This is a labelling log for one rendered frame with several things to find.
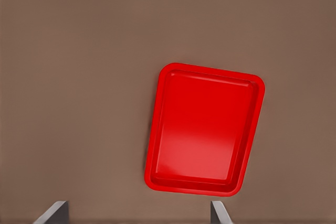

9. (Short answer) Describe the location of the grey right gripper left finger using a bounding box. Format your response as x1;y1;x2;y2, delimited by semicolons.
33;200;69;224

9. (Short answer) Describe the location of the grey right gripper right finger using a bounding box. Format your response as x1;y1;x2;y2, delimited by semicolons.
211;200;234;224

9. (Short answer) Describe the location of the red rectangular tray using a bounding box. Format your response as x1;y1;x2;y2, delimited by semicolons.
143;62;266;197

